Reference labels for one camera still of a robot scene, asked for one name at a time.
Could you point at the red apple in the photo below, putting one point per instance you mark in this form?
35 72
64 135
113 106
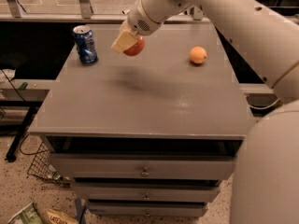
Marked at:
136 48

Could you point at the top grey drawer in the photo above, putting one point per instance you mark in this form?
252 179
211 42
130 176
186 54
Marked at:
97 166

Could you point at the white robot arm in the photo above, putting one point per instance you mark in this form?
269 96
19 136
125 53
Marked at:
266 180

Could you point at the black wire basket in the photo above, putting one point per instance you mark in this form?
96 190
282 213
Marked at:
41 168

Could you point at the yellow chip bag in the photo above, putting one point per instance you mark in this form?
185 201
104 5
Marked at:
58 217

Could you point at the metal window frame rail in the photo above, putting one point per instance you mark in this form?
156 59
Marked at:
81 11

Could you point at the bottom grey drawer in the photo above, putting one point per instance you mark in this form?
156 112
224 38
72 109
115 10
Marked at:
148 209

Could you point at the middle grey drawer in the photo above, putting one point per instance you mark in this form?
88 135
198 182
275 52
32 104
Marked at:
108 192

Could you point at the grey drawer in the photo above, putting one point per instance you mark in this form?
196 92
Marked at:
108 192
148 209
97 166

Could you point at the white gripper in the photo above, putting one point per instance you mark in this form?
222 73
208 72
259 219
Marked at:
139 20

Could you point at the orange fruit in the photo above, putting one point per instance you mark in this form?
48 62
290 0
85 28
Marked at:
197 55

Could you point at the black table leg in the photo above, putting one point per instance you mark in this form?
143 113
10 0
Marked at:
11 154

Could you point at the grey drawer cabinet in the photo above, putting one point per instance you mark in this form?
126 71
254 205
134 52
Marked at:
156 104

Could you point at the green snack bag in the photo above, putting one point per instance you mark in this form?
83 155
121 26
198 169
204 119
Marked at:
28 215

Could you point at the blue pepsi can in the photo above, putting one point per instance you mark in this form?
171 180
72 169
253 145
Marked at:
83 36

